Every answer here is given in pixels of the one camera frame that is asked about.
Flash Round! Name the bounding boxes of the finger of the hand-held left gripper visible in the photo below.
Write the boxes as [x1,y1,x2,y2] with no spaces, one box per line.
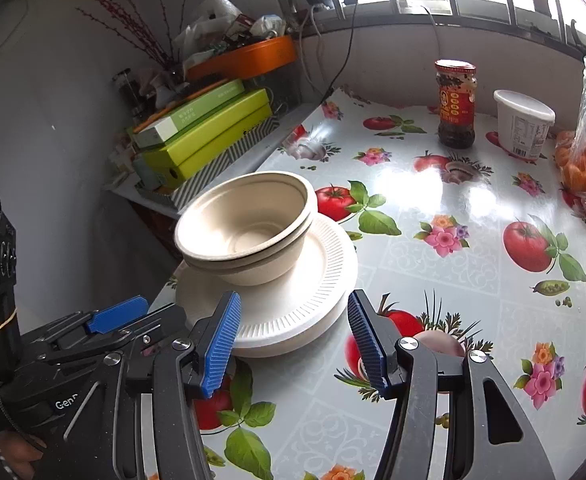
[48,305,188,361]
[27,296,150,349]

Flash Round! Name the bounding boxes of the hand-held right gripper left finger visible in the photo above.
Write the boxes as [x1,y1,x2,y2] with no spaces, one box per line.
[48,290,244,480]

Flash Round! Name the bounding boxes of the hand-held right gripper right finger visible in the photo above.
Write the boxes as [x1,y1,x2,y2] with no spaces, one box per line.
[347,289,557,480]

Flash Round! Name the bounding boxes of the person's left hand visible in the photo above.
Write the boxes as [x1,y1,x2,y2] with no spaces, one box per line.
[0,432,44,480]

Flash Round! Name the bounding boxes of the grey side shelf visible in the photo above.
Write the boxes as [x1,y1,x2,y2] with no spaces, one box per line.
[102,177,184,221]

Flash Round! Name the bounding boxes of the grey striped box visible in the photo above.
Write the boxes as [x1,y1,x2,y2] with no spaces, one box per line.
[173,115,280,211]

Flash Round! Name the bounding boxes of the lime green box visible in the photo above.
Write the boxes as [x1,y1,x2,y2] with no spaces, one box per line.
[140,88,270,171]
[170,105,274,182]

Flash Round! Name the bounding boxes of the dark glass container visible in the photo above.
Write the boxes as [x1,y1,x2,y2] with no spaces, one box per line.
[113,69,146,118]

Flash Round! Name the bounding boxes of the red label sauce jar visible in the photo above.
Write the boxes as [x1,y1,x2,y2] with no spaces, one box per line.
[434,59,478,150]

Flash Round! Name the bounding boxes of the dried red branches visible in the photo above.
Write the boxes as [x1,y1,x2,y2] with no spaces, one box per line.
[75,0,194,68]

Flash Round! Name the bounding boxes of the white plastic tub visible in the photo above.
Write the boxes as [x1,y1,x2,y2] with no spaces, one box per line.
[493,89,556,162]

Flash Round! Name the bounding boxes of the orange tray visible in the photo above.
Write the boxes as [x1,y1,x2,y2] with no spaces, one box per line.
[187,35,298,81]

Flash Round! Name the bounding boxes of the pile of small packets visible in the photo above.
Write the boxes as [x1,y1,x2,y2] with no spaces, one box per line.
[230,12,288,45]

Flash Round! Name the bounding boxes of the white plastic bag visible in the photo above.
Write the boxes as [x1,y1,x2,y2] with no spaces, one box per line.
[185,0,244,56]

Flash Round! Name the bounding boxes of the black cable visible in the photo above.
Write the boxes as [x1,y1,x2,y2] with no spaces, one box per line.
[318,2,360,108]

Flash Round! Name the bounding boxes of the white cable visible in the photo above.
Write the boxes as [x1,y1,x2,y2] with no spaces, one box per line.
[297,2,326,106]

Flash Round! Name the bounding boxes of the grey cable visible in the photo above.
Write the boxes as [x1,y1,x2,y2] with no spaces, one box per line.
[420,4,441,61]

